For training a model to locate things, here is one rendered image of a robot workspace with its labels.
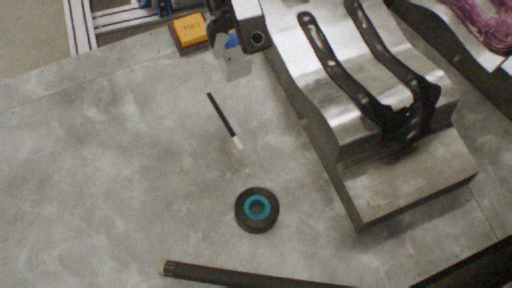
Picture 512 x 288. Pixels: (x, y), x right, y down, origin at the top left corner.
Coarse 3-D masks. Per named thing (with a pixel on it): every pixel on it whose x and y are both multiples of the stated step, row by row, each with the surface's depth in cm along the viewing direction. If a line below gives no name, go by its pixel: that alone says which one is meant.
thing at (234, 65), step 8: (232, 40) 110; (232, 48) 108; (240, 48) 108; (224, 56) 107; (232, 56) 107; (240, 56) 107; (248, 56) 107; (224, 64) 107; (232, 64) 106; (240, 64) 107; (248, 64) 108; (224, 72) 109; (232, 72) 108; (240, 72) 110; (248, 72) 111; (232, 80) 111
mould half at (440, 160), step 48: (336, 0) 122; (288, 48) 117; (336, 48) 118; (288, 96) 120; (336, 96) 109; (384, 96) 108; (336, 144) 104; (432, 144) 112; (384, 192) 107; (432, 192) 108
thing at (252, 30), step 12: (228, 0) 92; (240, 0) 91; (252, 0) 92; (240, 12) 91; (252, 12) 92; (240, 24) 91; (252, 24) 92; (264, 24) 92; (240, 36) 92; (252, 36) 92; (264, 36) 92; (252, 48) 92; (264, 48) 93
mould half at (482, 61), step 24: (408, 0) 127; (432, 0) 125; (480, 0) 125; (408, 24) 132; (432, 24) 125; (456, 24) 122; (456, 48) 123; (480, 48) 122; (480, 72) 122; (504, 72) 116; (504, 96) 120
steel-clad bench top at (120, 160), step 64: (64, 64) 122; (128, 64) 123; (192, 64) 124; (256, 64) 125; (448, 64) 128; (0, 128) 114; (64, 128) 115; (128, 128) 116; (192, 128) 117; (256, 128) 118; (0, 192) 109; (64, 192) 110; (128, 192) 111; (192, 192) 111; (320, 192) 113; (64, 256) 104; (128, 256) 105; (192, 256) 106; (256, 256) 107; (320, 256) 108; (384, 256) 108; (448, 256) 109
